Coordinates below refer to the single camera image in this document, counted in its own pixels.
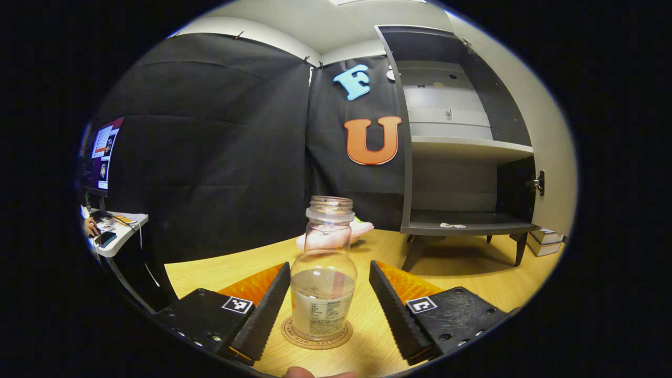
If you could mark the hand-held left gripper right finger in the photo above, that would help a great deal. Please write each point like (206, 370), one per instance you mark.
(399, 315)

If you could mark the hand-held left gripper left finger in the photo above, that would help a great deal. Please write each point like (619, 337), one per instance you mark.
(268, 310)

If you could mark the clear plastic bottle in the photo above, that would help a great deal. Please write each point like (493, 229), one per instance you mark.
(323, 294)

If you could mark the round brown coaster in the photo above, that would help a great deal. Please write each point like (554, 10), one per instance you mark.
(320, 345)

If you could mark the dark grey cabinet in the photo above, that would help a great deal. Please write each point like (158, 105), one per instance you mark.
(457, 152)

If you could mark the white side desk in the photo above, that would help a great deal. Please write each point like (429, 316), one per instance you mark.
(123, 239)

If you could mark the black backdrop cloth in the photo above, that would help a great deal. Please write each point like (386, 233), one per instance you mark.
(210, 157)

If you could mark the white portrait cover book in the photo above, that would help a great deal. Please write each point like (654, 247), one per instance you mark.
(548, 235)

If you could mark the small yellow object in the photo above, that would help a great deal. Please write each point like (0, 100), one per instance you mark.
(122, 219)

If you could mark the black smartphone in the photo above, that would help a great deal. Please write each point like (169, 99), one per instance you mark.
(106, 239)

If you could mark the computer monitor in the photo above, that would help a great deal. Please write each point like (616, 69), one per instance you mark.
(102, 152)

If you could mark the long ceiling light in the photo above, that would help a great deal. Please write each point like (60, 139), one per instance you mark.
(367, 1)

